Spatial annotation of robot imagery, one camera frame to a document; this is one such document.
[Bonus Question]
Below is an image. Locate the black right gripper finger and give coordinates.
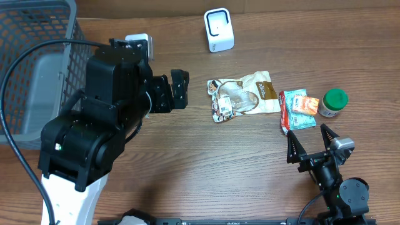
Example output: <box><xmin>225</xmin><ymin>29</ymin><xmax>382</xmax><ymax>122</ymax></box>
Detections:
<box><xmin>320</xmin><ymin>124</ymin><xmax>339</xmax><ymax>151</ymax></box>
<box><xmin>287</xmin><ymin>131</ymin><xmax>307</xmax><ymax>164</ymax></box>

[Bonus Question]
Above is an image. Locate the red snack bar box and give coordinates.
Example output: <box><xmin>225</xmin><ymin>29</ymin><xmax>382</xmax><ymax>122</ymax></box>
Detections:
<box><xmin>278</xmin><ymin>91</ymin><xmax>290</xmax><ymax>135</ymax></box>

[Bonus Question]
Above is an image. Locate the green lid jar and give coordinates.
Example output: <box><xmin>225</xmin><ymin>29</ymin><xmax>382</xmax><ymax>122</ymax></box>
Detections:
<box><xmin>318</xmin><ymin>88</ymin><xmax>349</xmax><ymax>118</ymax></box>

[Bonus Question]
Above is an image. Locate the teal white tissue pack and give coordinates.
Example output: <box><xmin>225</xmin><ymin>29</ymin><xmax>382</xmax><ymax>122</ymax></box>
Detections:
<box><xmin>282</xmin><ymin>89</ymin><xmax>316</xmax><ymax>130</ymax></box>

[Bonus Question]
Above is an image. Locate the small orange box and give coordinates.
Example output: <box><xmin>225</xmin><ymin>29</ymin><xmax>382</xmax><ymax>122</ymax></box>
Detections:
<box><xmin>291</xmin><ymin>96</ymin><xmax>319</xmax><ymax>116</ymax></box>

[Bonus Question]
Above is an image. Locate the white snack wrapper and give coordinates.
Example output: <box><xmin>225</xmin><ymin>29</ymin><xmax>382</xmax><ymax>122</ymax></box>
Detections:
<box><xmin>207</xmin><ymin>71</ymin><xmax>281</xmax><ymax>123</ymax></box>

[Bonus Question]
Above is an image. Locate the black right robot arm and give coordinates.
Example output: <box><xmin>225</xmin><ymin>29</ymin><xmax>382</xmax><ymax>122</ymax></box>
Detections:
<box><xmin>287</xmin><ymin>124</ymin><xmax>376</xmax><ymax>225</ymax></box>

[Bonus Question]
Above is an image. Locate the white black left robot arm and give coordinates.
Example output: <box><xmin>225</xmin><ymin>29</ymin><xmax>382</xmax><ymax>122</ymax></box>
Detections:
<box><xmin>38</xmin><ymin>39</ymin><xmax>189</xmax><ymax>224</ymax></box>

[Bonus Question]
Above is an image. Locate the white barcode scanner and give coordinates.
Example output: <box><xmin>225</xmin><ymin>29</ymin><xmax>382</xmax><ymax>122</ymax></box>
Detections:
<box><xmin>204</xmin><ymin>7</ymin><xmax>234</xmax><ymax>53</ymax></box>

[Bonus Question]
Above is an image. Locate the grey plastic basket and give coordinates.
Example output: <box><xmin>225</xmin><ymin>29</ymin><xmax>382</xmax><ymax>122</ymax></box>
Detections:
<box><xmin>1</xmin><ymin>1</ymin><xmax>92</xmax><ymax>149</ymax></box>

